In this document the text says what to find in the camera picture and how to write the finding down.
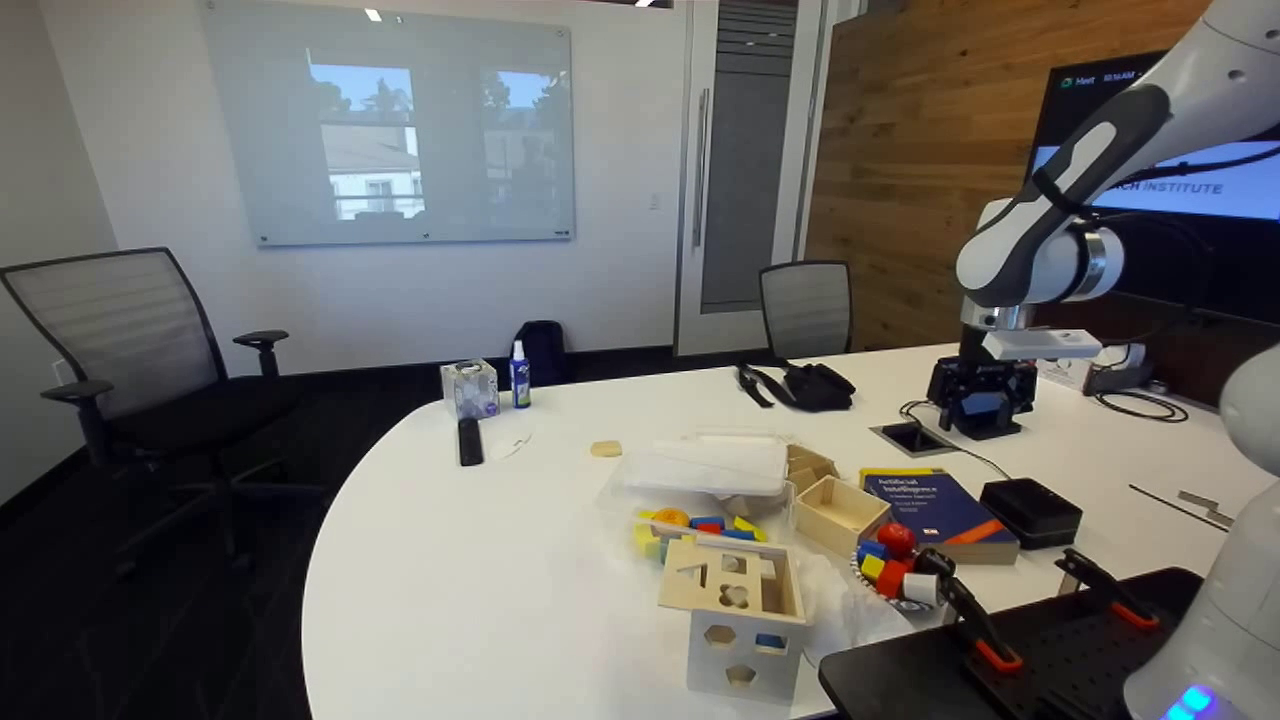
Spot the black cable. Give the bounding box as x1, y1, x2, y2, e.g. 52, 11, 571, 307
1093, 386, 1191, 428

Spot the blue spray bottle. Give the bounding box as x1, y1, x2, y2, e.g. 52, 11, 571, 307
506, 335, 536, 411

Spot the crumpled white plastic bag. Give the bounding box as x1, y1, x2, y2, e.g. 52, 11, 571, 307
611, 434, 795, 506

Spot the thin metal bar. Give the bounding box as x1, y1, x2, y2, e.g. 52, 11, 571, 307
1130, 481, 1241, 535

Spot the black mesh office chair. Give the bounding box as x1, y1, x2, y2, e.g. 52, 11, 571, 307
0, 244, 327, 576

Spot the red cylinder toy block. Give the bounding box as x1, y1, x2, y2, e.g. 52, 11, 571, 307
873, 557, 915, 604

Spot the clear plastic container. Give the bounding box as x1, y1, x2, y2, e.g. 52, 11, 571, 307
436, 358, 506, 426

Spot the small open wooden box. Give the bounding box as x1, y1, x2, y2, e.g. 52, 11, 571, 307
784, 446, 898, 559

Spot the grey mesh office chair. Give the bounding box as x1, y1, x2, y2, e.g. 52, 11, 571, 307
756, 256, 856, 364

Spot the black speaker box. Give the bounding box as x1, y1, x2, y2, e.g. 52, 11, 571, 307
975, 477, 1090, 553

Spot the wall television screen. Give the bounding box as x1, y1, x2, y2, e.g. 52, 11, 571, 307
1033, 53, 1280, 328

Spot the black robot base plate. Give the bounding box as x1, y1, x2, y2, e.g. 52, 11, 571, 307
816, 566, 1211, 720

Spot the glass door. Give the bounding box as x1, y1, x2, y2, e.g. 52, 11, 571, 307
678, 0, 831, 359

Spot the grey cable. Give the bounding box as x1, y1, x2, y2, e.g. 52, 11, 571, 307
898, 396, 1022, 483

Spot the black clamp orange handle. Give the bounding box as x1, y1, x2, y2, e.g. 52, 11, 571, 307
915, 544, 1029, 681
1054, 544, 1165, 637

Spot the wooden shape sorter box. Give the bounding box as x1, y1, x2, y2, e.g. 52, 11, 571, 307
656, 531, 816, 704

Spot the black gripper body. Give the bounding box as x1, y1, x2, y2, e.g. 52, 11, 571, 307
958, 350, 1041, 406

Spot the white spool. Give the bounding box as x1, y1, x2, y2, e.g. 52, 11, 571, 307
900, 568, 944, 612

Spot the glass wall whiteboard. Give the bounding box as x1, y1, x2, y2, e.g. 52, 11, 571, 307
206, 0, 579, 256

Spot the black backpack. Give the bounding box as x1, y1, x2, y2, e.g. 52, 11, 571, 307
513, 315, 571, 392

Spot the black phone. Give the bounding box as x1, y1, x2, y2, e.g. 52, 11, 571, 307
873, 416, 958, 462

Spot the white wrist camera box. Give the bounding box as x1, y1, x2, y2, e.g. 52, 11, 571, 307
980, 323, 1110, 369

